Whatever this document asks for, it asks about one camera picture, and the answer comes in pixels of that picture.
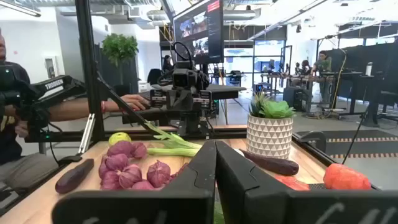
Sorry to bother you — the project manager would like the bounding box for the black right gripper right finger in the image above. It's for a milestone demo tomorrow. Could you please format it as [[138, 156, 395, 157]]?
[[215, 139, 398, 224]]

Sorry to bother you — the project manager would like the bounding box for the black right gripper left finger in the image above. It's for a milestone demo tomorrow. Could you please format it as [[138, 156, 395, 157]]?
[[51, 139, 218, 224]]

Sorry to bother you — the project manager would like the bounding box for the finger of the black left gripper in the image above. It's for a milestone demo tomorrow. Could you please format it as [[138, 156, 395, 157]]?
[[179, 111, 194, 138], [193, 111, 208, 138]]

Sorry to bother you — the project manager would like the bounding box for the green and white leek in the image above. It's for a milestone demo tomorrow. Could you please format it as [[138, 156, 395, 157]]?
[[146, 123, 246, 158]]

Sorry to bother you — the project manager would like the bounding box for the purple eggplant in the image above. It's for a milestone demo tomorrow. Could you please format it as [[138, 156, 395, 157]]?
[[238, 148, 300, 177], [55, 158, 95, 195]]

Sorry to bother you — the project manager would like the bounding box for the green apple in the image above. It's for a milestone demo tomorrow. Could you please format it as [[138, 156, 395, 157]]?
[[108, 131, 132, 146]]

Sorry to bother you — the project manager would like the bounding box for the red onion string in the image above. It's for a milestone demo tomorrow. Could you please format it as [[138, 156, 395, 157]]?
[[98, 140, 189, 191]]

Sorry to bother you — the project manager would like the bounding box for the orange pumpkin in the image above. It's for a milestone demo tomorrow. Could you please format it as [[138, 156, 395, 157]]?
[[323, 162, 373, 191]]

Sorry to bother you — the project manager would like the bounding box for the person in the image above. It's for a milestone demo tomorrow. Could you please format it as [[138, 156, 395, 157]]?
[[310, 50, 333, 77], [298, 59, 312, 75], [0, 27, 150, 195], [161, 55, 174, 73]]

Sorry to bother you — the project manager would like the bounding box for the grey desk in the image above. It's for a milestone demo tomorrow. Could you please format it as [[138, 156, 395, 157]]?
[[108, 83, 248, 125]]

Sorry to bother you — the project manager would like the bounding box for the succulent in white patterned pot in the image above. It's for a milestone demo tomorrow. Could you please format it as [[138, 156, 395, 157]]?
[[246, 92, 296, 160]]

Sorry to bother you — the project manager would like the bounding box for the grey woven placemat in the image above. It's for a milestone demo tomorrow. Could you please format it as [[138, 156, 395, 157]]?
[[306, 182, 327, 191]]

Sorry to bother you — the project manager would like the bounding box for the large black monitor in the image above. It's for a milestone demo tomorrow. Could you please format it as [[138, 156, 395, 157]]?
[[172, 0, 224, 65]]

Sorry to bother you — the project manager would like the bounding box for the tall green indoor plant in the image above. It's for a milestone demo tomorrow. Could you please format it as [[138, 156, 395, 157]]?
[[101, 33, 139, 68]]

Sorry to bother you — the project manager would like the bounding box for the black computer tower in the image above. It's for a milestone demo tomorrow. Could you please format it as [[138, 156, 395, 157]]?
[[282, 86, 308, 111]]

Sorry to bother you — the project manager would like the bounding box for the long black background desk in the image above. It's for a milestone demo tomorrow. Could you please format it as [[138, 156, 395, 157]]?
[[260, 71, 383, 119]]

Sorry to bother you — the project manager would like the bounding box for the black hazard-striped floor mat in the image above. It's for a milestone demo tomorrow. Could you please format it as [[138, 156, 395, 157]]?
[[295, 129, 398, 159]]

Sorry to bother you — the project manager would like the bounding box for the black background partition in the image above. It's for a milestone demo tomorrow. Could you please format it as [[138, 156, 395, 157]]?
[[325, 42, 398, 103]]

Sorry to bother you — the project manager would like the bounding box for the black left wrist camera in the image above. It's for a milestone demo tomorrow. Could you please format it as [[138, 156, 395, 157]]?
[[172, 60, 203, 90]]

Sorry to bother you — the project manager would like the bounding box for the white frame bracket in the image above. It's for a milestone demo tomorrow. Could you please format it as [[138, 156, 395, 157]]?
[[78, 113, 96, 154]]

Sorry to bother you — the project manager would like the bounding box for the black floor cable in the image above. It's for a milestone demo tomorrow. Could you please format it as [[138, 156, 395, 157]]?
[[341, 105, 371, 165]]

